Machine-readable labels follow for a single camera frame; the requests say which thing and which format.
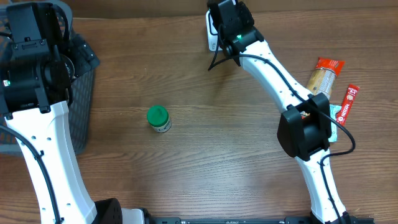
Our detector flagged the spaghetti pack orange ends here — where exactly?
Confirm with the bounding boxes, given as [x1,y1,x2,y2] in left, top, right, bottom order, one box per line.
[307,57,345,99]

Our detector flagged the green lid jar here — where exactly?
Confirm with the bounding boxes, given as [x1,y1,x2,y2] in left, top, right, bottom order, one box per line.
[147,105,172,133]

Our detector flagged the white barcode scanner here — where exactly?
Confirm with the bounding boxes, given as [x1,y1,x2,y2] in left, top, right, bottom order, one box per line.
[205,11,218,52]

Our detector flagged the red coffee stick sachet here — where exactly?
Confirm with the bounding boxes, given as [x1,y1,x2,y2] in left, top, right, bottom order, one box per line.
[336,84,360,126]

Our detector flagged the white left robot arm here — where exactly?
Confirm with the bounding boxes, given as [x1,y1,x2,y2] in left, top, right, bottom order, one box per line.
[1,1,150,224]

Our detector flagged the black rail table edge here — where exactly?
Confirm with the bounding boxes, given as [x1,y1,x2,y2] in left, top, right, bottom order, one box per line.
[149,216,376,224]

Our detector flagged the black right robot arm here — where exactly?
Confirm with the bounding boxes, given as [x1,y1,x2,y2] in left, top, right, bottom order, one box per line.
[207,1,352,223]

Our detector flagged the grey plastic shopping basket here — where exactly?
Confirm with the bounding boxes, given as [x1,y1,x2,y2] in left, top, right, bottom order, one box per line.
[1,1,100,157]

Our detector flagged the teal snack packet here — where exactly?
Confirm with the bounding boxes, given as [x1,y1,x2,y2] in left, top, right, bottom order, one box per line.
[328,105,341,142]

